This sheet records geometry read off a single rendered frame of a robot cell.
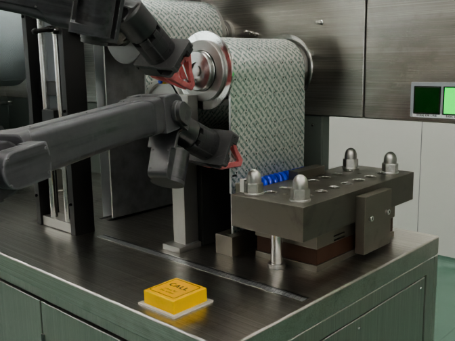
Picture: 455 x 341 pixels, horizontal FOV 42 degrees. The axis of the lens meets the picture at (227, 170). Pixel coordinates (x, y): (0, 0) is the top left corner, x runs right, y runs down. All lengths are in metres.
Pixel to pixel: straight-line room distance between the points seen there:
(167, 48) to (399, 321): 0.68
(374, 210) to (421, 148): 2.72
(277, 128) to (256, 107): 0.08
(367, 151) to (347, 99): 2.70
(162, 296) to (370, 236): 0.43
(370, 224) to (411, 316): 0.24
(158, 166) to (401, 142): 3.05
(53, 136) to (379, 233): 0.68
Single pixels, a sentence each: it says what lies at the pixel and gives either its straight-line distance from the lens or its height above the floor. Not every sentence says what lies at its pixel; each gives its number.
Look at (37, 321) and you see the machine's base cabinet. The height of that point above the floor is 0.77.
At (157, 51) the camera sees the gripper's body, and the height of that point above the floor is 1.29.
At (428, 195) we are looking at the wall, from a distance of 3.88.
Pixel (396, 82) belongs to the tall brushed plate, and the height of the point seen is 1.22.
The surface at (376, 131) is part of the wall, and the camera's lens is 3.98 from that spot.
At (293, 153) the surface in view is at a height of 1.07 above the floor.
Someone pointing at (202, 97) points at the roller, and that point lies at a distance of 1.14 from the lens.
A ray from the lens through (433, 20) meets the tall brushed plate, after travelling 1.25.
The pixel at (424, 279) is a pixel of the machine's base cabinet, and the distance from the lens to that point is 1.30.
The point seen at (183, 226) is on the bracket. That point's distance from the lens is 1.17.
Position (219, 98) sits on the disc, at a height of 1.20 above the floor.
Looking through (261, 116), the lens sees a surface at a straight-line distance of 1.18.
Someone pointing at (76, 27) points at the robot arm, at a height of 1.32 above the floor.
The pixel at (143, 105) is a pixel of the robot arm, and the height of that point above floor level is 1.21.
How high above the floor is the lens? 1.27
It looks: 10 degrees down
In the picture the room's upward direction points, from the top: 1 degrees counter-clockwise
